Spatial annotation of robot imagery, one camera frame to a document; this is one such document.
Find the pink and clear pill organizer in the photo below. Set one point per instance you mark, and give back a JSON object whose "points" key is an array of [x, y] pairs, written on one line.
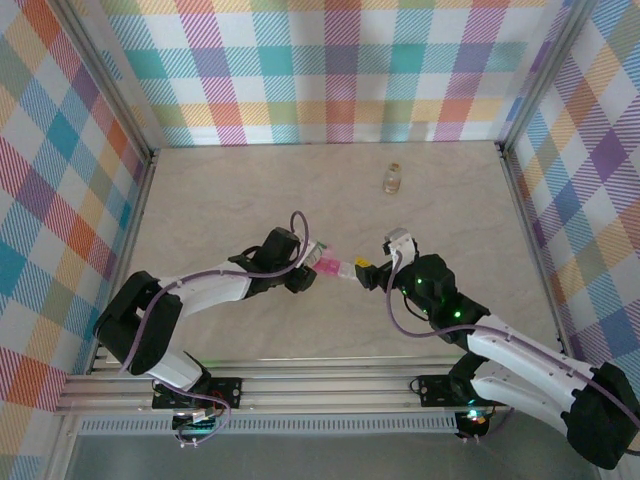
{"points": [[330, 267]]}

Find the small amber glass bottle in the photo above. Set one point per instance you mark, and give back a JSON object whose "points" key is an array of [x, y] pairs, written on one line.
{"points": [[392, 182]]}

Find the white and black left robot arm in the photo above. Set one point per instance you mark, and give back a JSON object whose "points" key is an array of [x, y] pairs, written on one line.
{"points": [[210, 290]]}

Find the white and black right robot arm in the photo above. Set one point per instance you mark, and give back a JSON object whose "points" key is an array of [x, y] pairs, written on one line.
{"points": [[525, 360]]}

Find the right control circuit board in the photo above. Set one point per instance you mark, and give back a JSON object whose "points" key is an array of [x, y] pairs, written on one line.
{"points": [[475, 419]]}

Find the control circuit board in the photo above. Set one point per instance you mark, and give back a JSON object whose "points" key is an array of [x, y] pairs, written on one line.
{"points": [[475, 419], [197, 425]]}

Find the left control circuit board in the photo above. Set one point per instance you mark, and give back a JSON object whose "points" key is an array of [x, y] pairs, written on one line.
{"points": [[197, 425]]}

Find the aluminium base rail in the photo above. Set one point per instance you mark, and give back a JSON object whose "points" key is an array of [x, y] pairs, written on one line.
{"points": [[325, 385]]}

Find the aluminium side rail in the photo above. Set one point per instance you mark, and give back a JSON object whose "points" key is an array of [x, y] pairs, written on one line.
{"points": [[132, 235], [531, 240]]}

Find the aluminium frame post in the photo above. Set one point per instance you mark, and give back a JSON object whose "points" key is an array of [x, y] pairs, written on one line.
{"points": [[110, 80], [545, 70]]}

